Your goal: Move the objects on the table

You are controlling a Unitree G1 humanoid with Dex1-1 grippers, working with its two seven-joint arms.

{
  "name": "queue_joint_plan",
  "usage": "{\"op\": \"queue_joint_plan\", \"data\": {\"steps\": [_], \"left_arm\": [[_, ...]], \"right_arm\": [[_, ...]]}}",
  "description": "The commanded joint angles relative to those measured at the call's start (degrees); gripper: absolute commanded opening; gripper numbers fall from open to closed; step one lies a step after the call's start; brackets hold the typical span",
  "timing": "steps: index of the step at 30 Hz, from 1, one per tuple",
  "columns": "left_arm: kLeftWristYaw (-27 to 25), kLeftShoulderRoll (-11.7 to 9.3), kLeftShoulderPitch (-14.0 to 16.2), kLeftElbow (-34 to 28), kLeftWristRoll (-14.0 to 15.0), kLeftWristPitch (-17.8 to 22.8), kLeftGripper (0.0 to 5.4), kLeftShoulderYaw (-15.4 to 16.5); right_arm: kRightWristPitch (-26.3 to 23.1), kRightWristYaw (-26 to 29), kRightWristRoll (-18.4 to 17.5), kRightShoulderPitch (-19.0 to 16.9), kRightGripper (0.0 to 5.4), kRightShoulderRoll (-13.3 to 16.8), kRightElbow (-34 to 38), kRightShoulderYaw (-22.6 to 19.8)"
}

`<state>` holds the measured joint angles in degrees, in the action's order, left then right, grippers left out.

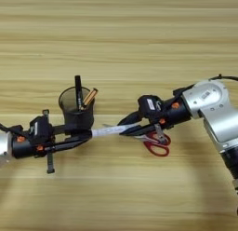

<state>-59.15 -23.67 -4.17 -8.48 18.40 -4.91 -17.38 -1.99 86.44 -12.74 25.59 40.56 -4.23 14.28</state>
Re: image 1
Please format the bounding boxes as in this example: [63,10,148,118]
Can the black mesh pen cup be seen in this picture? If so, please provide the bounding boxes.
[59,86,95,132]

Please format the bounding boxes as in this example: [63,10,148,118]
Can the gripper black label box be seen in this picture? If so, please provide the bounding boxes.
[138,94,165,120]
[28,115,54,144]

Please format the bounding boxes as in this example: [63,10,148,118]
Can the white marker with black cap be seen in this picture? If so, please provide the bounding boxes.
[90,122,141,138]

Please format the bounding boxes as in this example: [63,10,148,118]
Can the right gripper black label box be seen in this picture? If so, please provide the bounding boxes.
[138,94,165,120]

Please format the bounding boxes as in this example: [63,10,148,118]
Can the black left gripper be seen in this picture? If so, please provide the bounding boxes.
[10,109,94,175]

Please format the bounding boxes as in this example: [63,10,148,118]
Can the gold metallic pen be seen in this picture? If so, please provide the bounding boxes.
[82,88,99,111]

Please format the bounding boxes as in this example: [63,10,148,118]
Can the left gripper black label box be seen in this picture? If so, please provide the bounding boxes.
[28,115,54,144]

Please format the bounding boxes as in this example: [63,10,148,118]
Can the red handled scissors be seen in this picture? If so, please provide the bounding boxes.
[101,122,171,157]

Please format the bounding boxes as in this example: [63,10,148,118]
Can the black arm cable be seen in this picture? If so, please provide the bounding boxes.
[210,74,238,82]
[0,122,24,136]

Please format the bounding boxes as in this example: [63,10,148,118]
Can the black marker pen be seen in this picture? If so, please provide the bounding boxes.
[74,75,85,112]

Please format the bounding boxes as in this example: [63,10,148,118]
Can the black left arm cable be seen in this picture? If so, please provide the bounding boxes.
[0,122,24,136]

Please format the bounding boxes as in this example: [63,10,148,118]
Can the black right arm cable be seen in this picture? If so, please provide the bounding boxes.
[210,74,238,82]

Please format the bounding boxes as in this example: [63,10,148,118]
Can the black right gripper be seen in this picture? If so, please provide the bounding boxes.
[117,96,192,145]

